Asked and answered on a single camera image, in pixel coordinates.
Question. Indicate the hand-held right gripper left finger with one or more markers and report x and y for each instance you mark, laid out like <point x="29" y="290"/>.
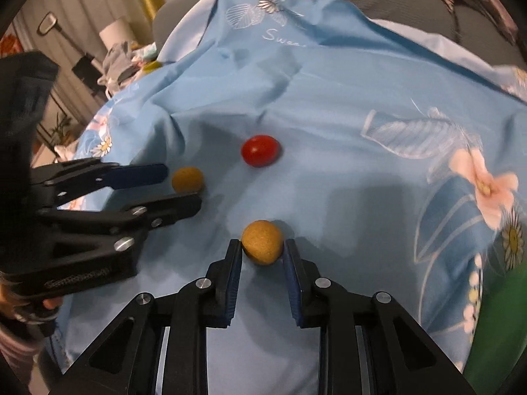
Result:
<point x="234" y="279"/>

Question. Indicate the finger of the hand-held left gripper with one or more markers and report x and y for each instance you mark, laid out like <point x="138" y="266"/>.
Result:
<point x="173" y="208"/>
<point x="140" y="175"/>

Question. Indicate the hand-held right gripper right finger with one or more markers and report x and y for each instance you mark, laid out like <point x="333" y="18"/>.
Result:
<point x="293" y="284"/>

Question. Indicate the tan round longan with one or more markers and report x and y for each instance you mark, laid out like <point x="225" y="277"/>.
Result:
<point x="187" y="179"/>
<point x="262" y="242"/>

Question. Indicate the green plastic basin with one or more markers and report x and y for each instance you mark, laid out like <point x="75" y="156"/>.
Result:
<point x="496" y="333"/>

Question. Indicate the person's left forearm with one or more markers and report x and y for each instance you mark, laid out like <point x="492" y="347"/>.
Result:
<point x="14" y="354"/>

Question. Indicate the person's left hand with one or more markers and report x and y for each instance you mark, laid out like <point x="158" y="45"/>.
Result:
<point x="51" y="303"/>

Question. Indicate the potted plant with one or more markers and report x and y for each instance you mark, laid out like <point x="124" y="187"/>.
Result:
<point x="61" y="125"/>

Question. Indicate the small red cherry tomato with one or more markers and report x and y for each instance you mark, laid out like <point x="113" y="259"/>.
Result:
<point x="260" y="150"/>

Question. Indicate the small yellow-green object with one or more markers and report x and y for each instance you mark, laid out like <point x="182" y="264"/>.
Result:
<point x="154" y="65"/>

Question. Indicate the grey and white clothes pile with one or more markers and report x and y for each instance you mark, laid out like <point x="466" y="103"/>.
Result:
<point x="121" y="59"/>

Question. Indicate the black stick vacuum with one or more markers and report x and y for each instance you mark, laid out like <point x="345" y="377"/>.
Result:
<point x="84" y="66"/>

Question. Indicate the white paper roll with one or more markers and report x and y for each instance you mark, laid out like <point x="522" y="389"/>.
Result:
<point x="115" y="33"/>

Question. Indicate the blue floral cloth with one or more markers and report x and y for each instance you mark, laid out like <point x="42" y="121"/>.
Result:
<point x="329" y="111"/>

